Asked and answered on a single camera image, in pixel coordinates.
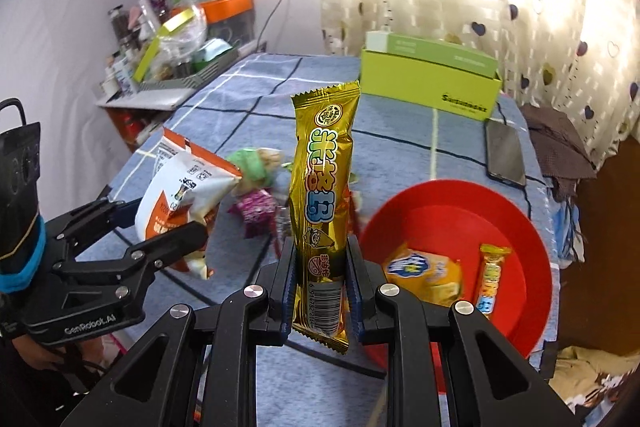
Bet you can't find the person's left forearm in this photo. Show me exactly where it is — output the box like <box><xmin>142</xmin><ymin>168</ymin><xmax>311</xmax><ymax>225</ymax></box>
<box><xmin>0</xmin><ymin>342</ymin><xmax>101</xmax><ymax>427</ymax></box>

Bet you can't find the red-orange cabinet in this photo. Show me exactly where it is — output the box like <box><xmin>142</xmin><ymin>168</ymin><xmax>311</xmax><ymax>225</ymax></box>
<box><xmin>110</xmin><ymin>109</ymin><xmax>166</xmax><ymax>152</ymax></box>

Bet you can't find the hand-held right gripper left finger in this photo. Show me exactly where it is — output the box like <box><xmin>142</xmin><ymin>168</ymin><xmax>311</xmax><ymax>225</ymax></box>
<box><xmin>60</xmin><ymin>239</ymin><xmax>301</xmax><ymax>427</ymax></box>

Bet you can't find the teal packet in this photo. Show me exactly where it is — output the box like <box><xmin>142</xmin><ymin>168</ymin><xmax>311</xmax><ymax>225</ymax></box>
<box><xmin>195</xmin><ymin>38</ymin><xmax>233</xmax><ymax>62</ymax></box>

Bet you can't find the orange lidded storage box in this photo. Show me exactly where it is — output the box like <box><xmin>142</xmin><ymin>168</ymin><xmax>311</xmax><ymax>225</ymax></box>
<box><xmin>200</xmin><ymin>0</ymin><xmax>258</xmax><ymax>50</ymax></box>

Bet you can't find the long gold snack bar packet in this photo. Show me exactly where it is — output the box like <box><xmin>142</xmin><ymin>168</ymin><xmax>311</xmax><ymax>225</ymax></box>
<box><xmin>289</xmin><ymin>80</ymin><xmax>362</xmax><ymax>356</ymax></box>

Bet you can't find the red plastic bowl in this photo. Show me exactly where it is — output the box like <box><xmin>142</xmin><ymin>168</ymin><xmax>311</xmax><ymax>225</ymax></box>
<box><xmin>357</xmin><ymin>179</ymin><xmax>553</xmax><ymax>395</ymax></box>

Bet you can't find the yellow-green strip plastic bag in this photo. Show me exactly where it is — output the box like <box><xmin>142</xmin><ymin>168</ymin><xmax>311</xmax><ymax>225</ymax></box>
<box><xmin>132</xmin><ymin>4</ymin><xmax>208</xmax><ymax>82</ymax></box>

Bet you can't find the white and orange snack packet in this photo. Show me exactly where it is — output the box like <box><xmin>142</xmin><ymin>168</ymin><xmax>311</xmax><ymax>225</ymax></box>
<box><xmin>134</xmin><ymin>127</ymin><xmax>243</xmax><ymax>280</ymax></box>

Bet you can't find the clear cracker packet green label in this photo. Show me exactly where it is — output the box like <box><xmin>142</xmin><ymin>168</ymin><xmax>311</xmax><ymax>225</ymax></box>
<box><xmin>227</xmin><ymin>147</ymin><xmax>286</xmax><ymax>195</ymax></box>

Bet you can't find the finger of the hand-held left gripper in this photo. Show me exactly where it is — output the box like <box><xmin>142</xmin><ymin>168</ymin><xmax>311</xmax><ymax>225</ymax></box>
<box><xmin>50</xmin><ymin>222</ymin><xmax>209</xmax><ymax>315</ymax></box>
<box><xmin>44</xmin><ymin>199</ymin><xmax>145</xmax><ymax>260</ymax></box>

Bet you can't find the brown dotted cloth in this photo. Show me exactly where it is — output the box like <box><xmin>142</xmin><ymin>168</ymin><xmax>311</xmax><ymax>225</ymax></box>
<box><xmin>520</xmin><ymin>103</ymin><xmax>598</xmax><ymax>202</ymax></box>

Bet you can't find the group of small bottles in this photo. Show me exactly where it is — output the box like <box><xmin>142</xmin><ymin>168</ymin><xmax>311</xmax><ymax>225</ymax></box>
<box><xmin>102</xmin><ymin>4</ymin><xmax>141</xmax><ymax>95</ymax></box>

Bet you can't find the white shelf board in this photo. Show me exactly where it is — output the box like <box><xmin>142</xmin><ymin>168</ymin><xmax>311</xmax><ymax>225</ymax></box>
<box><xmin>95</xmin><ymin>84</ymin><xmax>198</xmax><ymax>110</ymax></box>

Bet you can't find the short gold snack bar packet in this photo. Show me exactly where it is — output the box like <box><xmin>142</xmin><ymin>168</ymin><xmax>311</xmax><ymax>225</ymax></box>
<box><xmin>472</xmin><ymin>243</ymin><xmax>513</xmax><ymax>320</ymax></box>

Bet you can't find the grey plastic basket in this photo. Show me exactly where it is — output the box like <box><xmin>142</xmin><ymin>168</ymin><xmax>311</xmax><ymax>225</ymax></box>
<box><xmin>137</xmin><ymin>47</ymin><xmax>241</xmax><ymax>90</ymax></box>

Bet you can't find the yellow-green cardboard box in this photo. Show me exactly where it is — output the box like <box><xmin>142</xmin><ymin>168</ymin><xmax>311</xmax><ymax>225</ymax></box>
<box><xmin>360</xmin><ymin>29</ymin><xmax>502</xmax><ymax>122</ymax></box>

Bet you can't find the black smartphone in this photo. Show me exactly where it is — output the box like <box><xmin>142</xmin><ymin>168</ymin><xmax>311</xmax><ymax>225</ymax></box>
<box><xmin>485</xmin><ymin>119</ymin><xmax>527</xmax><ymax>186</ymax></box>

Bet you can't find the yellow snack packet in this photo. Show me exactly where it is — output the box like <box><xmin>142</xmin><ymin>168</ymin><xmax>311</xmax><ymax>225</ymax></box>
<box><xmin>382</xmin><ymin>243</ymin><xmax>463</xmax><ymax>307</ymax></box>

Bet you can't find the person's left hand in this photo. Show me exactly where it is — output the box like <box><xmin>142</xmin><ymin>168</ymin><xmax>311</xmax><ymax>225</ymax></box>
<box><xmin>12</xmin><ymin>334</ymin><xmax>68</xmax><ymax>370</ymax></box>

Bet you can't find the black charging cable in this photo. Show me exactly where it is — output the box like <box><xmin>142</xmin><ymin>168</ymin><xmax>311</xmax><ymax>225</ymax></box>
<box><xmin>252</xmin><ymin>0</ymin><xmax>293</xmax><ymax>52</ymax></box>

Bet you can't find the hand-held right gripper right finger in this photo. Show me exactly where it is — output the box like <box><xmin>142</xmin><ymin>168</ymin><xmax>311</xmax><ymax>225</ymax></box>
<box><xmin>345</xmin><ymin>239</ymin><xmax>583</xmax><ymax>427</ymax></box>

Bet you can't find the blue cloth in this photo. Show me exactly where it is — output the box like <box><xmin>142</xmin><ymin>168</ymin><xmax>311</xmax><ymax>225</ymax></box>
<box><xmin>550</xmin><ymin>197</ymin><xmax>586</xmax><ymax>268</ymax></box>

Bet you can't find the purple snack packet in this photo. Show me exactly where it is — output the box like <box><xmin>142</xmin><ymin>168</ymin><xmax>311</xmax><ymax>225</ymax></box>
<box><xmin>229</xmin><ymin>188</ymin><xmax>278</xmax><ymax>239</ymax></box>

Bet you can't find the beige printed blanket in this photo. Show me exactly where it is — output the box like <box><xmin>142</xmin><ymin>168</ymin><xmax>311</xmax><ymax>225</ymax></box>
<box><xmin>555</xmin><ymin>347</ymin><xmax>636</xmax><ymax>427</ymax></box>

